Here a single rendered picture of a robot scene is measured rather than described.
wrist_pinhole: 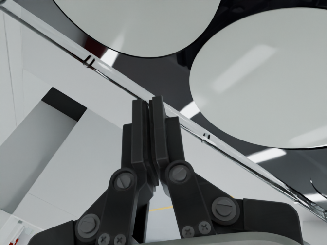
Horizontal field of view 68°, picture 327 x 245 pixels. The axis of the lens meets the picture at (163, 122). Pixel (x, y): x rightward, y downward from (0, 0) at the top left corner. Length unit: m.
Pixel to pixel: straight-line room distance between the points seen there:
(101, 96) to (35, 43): 0.11
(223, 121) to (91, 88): 0.23
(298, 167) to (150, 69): 0.13
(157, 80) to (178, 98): 0.02
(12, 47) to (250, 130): 0.30
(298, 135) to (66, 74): 0.30
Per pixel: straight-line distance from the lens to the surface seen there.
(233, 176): 0.42
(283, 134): 0.17
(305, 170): 0.21
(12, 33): 0.35
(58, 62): 0.36
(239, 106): 0.16
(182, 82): 0.16
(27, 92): 0.51
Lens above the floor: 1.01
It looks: 33 degrees down
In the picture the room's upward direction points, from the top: 155 degrees counter-clockwise
